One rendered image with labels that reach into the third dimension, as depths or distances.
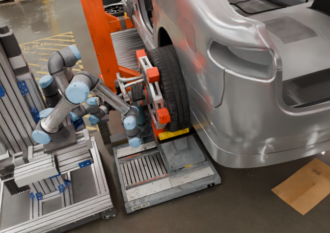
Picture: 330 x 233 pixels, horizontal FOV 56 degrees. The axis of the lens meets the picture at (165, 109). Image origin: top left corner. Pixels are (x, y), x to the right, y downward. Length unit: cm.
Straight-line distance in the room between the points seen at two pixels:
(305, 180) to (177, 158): 108
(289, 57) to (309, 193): 109
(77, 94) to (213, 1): 87
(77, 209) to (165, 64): 129
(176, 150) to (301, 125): 140
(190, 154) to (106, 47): 116
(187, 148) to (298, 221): 103
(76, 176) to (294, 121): 191
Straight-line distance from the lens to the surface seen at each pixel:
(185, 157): 271
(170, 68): 213
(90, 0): 257
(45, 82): 257
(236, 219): 258
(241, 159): 178
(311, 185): 286
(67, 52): 222
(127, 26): 472
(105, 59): 274
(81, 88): 176
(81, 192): 271
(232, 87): 145
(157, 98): 212
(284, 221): 261
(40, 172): 223
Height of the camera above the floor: 212
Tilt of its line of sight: 35 degrees down
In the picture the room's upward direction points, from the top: 9 degrees counter-clockwise
